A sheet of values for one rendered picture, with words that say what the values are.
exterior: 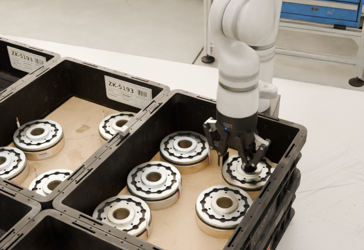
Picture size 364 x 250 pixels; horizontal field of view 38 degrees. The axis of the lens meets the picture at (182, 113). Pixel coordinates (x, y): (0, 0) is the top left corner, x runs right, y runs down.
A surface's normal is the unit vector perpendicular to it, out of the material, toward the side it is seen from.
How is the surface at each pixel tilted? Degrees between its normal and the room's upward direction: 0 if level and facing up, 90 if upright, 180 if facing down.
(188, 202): 0
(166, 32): 0
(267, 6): 71
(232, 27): 89
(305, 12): 90
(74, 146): 0
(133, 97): 90
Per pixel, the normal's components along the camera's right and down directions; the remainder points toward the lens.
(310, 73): -0.02, -0.82
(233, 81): -0.36, 0.54
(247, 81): 0.30, 0.54
